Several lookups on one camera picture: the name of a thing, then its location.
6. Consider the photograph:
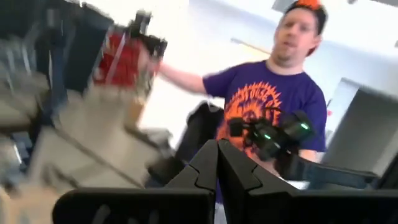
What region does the grey flat panel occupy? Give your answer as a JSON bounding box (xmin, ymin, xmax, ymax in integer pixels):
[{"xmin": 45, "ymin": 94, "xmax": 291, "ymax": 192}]
[{"xmin": 322, "ymin": 77, "xmax": 398, "ymax": 178}]

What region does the black chair back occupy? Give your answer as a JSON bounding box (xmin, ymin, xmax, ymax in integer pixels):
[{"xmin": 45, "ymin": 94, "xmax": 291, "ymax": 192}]
[{"xmin": 149, "ymin": 101, "xmax": 225, "ymax": 184}]

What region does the black handheld grabber tool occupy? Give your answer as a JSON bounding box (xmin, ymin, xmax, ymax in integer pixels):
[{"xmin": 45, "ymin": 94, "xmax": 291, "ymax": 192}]
[{"xmin": 129, "ymin": 9, "xmax": 169, "ymax": 60}]

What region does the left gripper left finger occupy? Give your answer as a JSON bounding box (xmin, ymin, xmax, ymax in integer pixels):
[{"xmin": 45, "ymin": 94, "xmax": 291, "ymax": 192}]
[{"xmin": 52, "ymin": 139, "xmax": 218, "ymax": 224}]

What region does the red tool cabinet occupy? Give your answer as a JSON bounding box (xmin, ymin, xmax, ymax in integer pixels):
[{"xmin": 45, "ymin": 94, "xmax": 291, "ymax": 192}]
[{"xmin": 93, "ymin": 29, "xmax": 142, "ymax": 88}]

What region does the person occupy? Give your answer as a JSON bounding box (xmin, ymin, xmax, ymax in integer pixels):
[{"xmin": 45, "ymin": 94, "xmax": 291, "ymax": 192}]
[{"xmin": 138, "ymin": 0, "xmax": 329, "ymax": 205}]

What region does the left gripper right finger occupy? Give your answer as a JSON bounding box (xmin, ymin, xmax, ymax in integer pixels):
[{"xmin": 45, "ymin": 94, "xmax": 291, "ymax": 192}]
[{"xmin": 218, "ymin": 138, "xmax": 398, "ymax": 224}]

